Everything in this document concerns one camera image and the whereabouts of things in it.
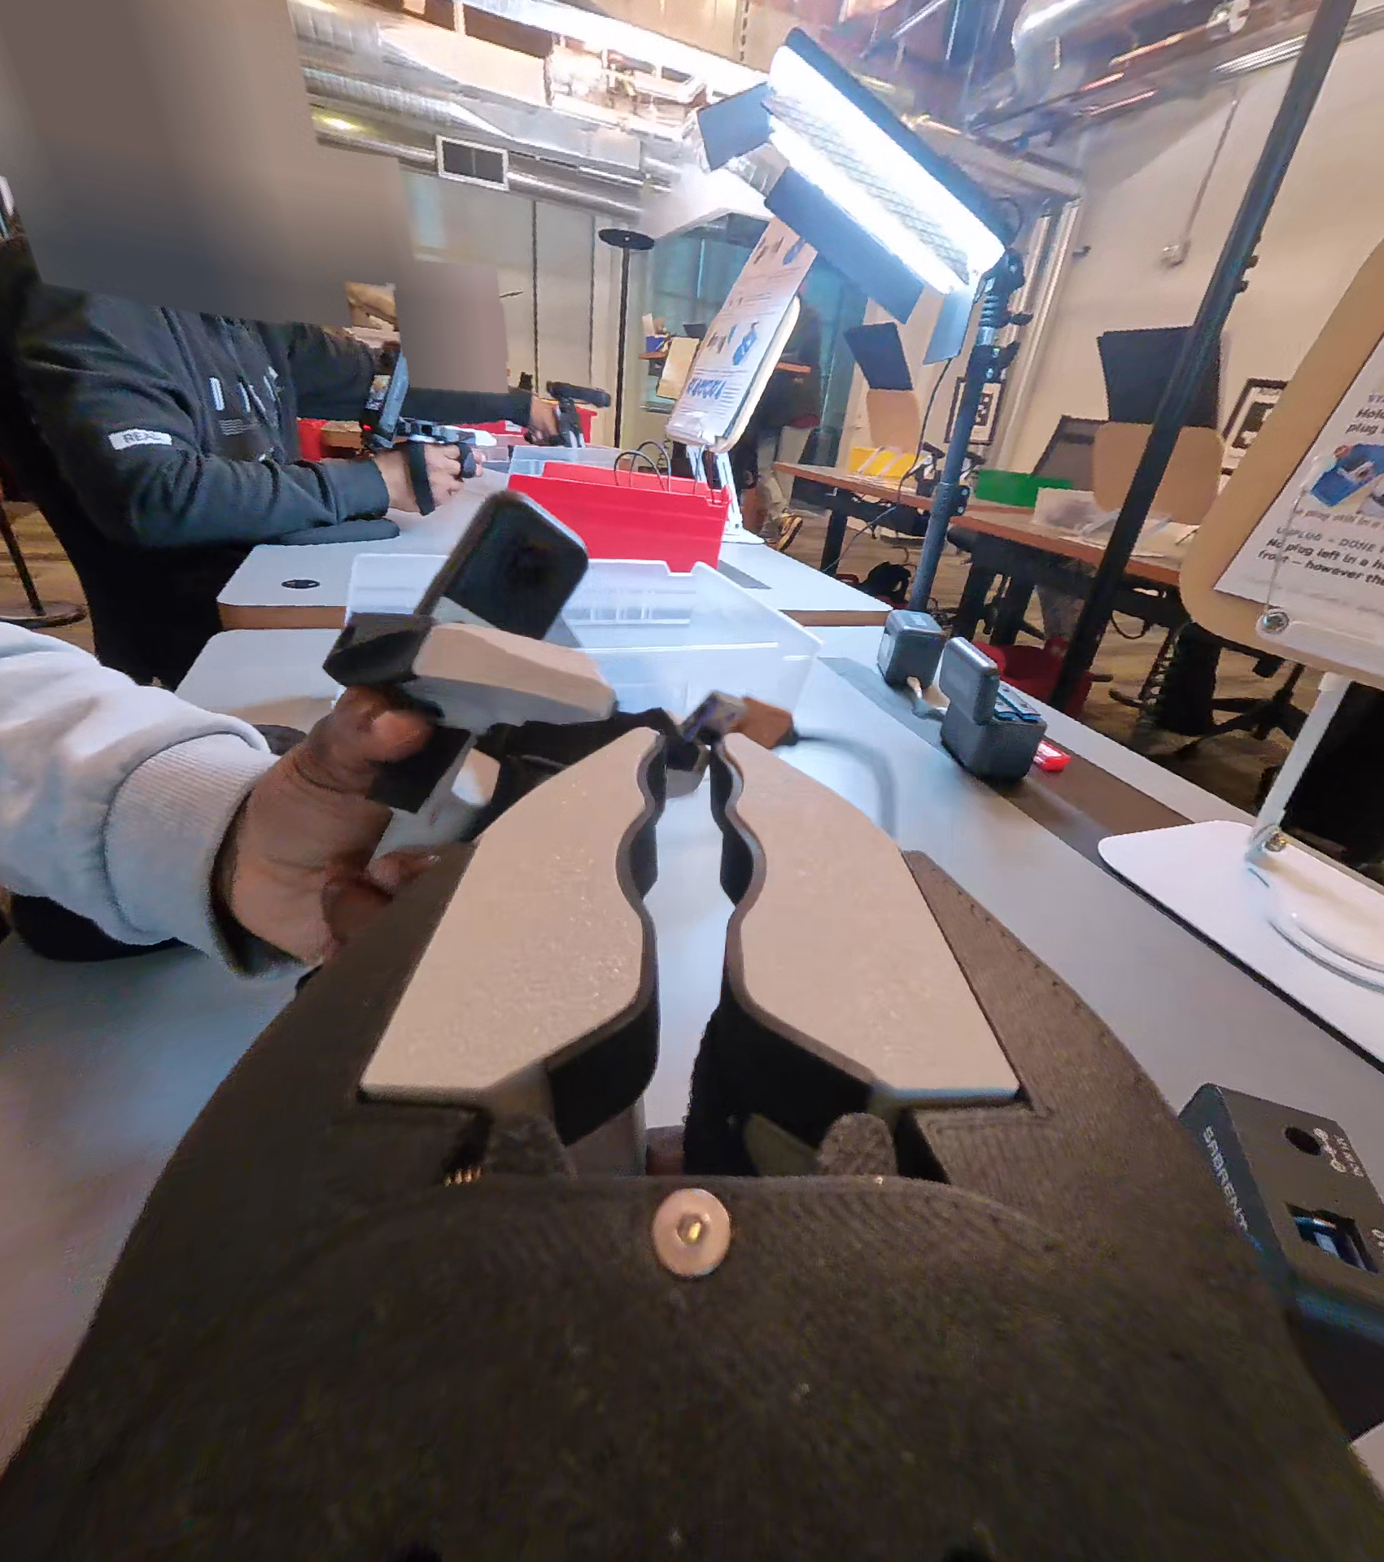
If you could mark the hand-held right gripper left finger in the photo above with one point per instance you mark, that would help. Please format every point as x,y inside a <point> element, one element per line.
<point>522,953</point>

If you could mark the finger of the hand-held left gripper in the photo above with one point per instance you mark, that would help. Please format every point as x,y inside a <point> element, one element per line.
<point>509,678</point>
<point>546,736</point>

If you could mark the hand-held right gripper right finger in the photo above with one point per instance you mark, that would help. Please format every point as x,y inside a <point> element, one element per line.
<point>864,964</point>

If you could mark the clear plastic bin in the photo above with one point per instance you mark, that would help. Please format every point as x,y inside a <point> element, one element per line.
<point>669,635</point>
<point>576,464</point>

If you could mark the matte black usb hub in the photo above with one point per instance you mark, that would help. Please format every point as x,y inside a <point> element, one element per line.
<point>1351,1330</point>

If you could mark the person's left forearm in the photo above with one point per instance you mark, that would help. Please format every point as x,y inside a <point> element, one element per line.
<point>58,769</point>

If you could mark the person's left hand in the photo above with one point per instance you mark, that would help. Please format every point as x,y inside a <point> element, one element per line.
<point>289,842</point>

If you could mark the red plastic bin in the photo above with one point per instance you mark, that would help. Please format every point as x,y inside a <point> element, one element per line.
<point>620,520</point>

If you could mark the black floor lamp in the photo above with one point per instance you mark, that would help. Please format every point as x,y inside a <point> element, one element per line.
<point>625,318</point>

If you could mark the small grey box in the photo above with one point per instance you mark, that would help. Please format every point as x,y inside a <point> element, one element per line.
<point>913,647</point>
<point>984,720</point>

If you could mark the small red object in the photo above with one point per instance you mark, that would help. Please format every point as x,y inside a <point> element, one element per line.
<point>1053,757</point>

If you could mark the wooden table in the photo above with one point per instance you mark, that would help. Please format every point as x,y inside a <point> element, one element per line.
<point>1009,525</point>

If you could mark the black light stand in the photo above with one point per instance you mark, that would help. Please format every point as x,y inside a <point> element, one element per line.
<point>973,416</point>

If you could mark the black square marker tag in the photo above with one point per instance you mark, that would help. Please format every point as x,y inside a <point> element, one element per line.
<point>984,409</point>

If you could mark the green plastic bin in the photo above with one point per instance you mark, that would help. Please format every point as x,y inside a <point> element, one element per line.
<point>1022,486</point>

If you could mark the studio light panel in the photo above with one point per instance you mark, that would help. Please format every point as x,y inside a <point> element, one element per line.
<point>875,172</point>

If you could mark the cardboard sheet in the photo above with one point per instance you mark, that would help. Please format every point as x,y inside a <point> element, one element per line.
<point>1155,471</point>

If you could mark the black stand pole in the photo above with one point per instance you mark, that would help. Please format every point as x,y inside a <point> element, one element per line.
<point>1204,329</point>

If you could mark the black stanchion post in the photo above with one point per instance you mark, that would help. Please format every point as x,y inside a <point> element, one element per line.
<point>16,538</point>

